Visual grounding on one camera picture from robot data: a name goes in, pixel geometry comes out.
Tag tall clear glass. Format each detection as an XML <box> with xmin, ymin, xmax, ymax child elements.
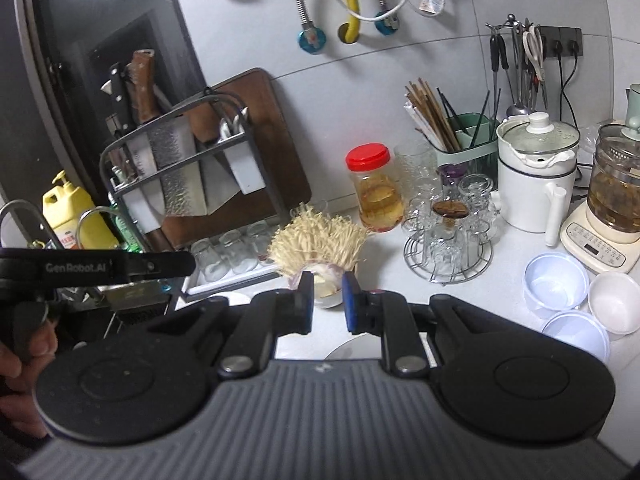
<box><xmin>394</xmin><ymin>142</ymin><xmax>441</xmax><ymax>211</ymax></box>

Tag dark window frame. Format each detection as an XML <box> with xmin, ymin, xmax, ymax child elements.
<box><xmin>12</xmin><ymin>0</ymin><xmax>208</xmax><ymax>211</ymax></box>

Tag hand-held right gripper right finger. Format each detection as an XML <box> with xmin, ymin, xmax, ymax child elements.
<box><xmin>341</xmin><ymin>271</ymin><xmax>505</xmax><ymax>379</ymax></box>

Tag black handled kitchen knife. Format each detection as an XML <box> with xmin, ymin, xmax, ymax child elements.
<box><xmin>100</xmin><ymin>62</ymin><xmax>134</xmax><ymax>137</ymax></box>

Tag white glass tray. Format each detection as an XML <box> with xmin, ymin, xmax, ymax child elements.
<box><xmin>182</xmin><ymin>212</ymin><xmax>301</xmax><ymax>304</ymax></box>

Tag green bottle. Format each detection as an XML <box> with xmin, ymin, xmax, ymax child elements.
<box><xmin>107</xmin><ymin>202</ymin><xmax>149</xmax><ymax>254</ymax></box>

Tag black power cable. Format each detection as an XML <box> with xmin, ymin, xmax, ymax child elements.
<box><xmin>570</xmin><ymin>52</ymin><xmax>582</xmax><ymax>128</ymax></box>
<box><xmin>556</xmin><ymin>52</ymin><xmax>571</xmax><ymax>123</ymax></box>

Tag black wall power outlet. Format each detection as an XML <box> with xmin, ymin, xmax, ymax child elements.
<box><xmin>537</xmin><ymin>26</ymin><xmax>585</xmax><ymax>59</ymax></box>

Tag pale vegetable piece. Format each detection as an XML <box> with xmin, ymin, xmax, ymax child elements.
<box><xmin>312</xmin><ymin>278</ymin><xmax>342</xmax><ymax>304</ymax></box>

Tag white electric pot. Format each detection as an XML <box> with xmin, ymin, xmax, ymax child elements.
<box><xmin>495</xmin><ymin>125</ymin><xmax>583</xmax><ymax>249</ymax></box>

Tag black wall hook rail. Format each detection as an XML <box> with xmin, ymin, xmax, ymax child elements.
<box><xmin>486</xmin><ymin>13</ymin><xmax>546</xmax><ymax>36</ymax></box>

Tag person's left hand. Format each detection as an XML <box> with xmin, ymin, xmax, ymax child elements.
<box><xmin>0</xmin><ymin>317</ymin><xmax>60</xmax><ymax>441</ymax></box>

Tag glass kettle with green lid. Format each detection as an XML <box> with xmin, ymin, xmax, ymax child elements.
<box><xmin>585</xmin><ymin>84</ymin><xmax>640</xmax><ymax>235</ymax></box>

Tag brown round lid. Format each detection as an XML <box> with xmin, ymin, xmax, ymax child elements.
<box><xmin>431</xmin><ymin>200</ymin><xmax>470</xmax><ymax>220</ymax></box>

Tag white ceramic bowl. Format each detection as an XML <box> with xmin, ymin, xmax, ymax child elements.
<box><xmin>587</xmin><ymin>271</ymin><xmax>640</xmax><ymax>336</ymax></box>

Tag brown wooden cutting board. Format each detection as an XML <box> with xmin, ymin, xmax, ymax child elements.
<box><xmin>160</xmin><ymin>67</ymin><xmax>314</xmax><ymax>249</ymax></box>

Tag black chopstick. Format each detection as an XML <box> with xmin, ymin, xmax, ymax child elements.
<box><xmin>471</xmin><ymin>91</ymin><xmax>491</xmax><ymax>134</ymax></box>
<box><xmin>437</xmin><ymin>87</ymin><xmax>464</xmax><ymax>132</ymax></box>

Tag green utensil holder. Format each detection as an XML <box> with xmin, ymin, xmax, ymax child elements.
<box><xmin>435</xmin><ymin>112</ymin><xmax>501</xmax><ymax>177</ymax></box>

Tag round wire cup rack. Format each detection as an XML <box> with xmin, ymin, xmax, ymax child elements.
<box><xmin>402</xmin><ymin>232</ymin><xmax>496</xmax><ymax>287</ymax></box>

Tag glass pot lid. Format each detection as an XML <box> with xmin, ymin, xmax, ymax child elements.
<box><xmin>496</xmin><ymin>111</ymin><xmax>582</xmax><ymax>161</ymax></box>

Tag chrome faucet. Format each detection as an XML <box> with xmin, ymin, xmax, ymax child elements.
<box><xmin>0</xmin><ymin>199</ymin><xmax>63</xmax><ymax>251</ymax></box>

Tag translucent white bowl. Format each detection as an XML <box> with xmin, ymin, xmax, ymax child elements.
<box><xmin>524</xmin><ymin>252</ymin><xmax>591</xmax><ymax>321</ymax></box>
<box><xmin>541</xmin><ymin>310</ymin><xmax>612</xmax><ymax>367</ymax></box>

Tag black metal knife rack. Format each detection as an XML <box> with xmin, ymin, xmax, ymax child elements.
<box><xmin>98</xmin><ymin>94</ymin><xmax>252</xmax><ymax>241</ymax></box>

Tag wooden handled kitchen knife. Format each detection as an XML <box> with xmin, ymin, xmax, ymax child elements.
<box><xmin>122</xmin><ymin>49</ymin><xmax>167</xmax><ymax>181</ymax></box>

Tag white bowl with vegetables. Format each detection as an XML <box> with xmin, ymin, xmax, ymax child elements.
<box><xmin>295</xmin><ymin>265</ymin><xmax>351</xmax><ymax>310</ymax></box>

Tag bundle of toothpicks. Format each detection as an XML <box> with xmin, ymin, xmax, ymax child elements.
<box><xmin>267</xmin><ymin>201</ymin><xmax>369</xmax><ymax>279</ymax></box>

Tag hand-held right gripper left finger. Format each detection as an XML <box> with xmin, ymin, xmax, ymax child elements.
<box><xmin>142</xmin><ymin>271</ymin><xmax>316</xmax><ymax>379</ymax></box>

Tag steel cleaver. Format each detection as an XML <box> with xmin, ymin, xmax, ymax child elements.
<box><xmin>149</xmin><ymin>115</ymin><xmax>212</xmax><ymax>219</ymax></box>

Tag clear drinking glass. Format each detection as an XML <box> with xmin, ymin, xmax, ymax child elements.
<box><xmin>247</xmin><ymin>220</ymin><xmax>277</xmax><ymax>262</ymax></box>
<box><xmin>220</xmin><ymin>230</ymin><xmax>252</xmax><ymax>272</ymax></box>
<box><xmin>192</xmin><ymin>240</ymin><xmax>227</xmax><ymax>282</ymax></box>

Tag glass electric kettle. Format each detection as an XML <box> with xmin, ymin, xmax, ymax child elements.
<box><xmin>559</xmin><ymin>200</ymin><xmax>640</xmax><ymax>275</ymax></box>

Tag yellow detergent bottle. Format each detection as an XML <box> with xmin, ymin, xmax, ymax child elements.
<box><xmin>41</xmin><ymin>170</ymin><xmax>121</xmax><ymax>251</ymax></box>

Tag red lid plastic jar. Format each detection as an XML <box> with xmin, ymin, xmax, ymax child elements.
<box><xmin>345</xmin><ymin>143</ymin><xmax>406</xmax><ymax>234</ymax></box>

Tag purple glass cup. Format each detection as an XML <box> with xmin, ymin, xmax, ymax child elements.
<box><xmin>437</xmin><ymin>162</ymin><xmax>471</xmax><ymax>191</ymax></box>

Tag blue pipe flange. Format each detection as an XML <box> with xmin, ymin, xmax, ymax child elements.
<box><xmin>375</xmin><ymin>10</ymin><xmax>401</xmax><ymax>36</ymax></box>
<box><xmin>297</xmin><ymin>27</ymin><xmax>327</xmax><ymax>55</ymax></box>

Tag purple onion half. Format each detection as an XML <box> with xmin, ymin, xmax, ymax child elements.
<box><xmin>310</xmin><ymin>262</ymin><xmax>346</xmax><ymax>281</ymax></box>

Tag green leaf patterned plate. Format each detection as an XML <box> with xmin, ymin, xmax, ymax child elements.
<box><xmin>325</xmin><ymin>332</ymin><xmax>386</xmax><ymax>361</ymax></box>

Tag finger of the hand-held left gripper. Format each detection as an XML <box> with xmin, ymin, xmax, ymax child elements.
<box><xmin>125</xmin><ymin>250</ymin><xmax>197</xmax><ymax>281</ymax></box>

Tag hanging kitchen utensils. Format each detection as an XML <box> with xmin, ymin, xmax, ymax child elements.
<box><xmin>489</xmin><ymin>22</ymin><xmax>550</xmax><ymax>118</ymax></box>

